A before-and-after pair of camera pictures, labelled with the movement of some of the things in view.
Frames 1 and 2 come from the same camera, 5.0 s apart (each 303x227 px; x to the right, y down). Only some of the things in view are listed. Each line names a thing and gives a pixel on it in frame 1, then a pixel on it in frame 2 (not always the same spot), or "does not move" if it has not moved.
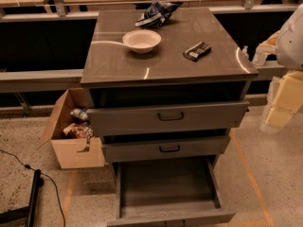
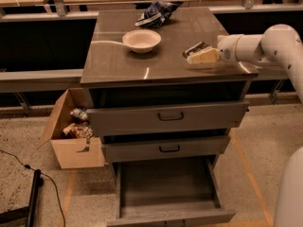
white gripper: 291,44 → 226,50
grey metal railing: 38,80 does not move
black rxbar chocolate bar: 197,51 does not move
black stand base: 27,212 does not move
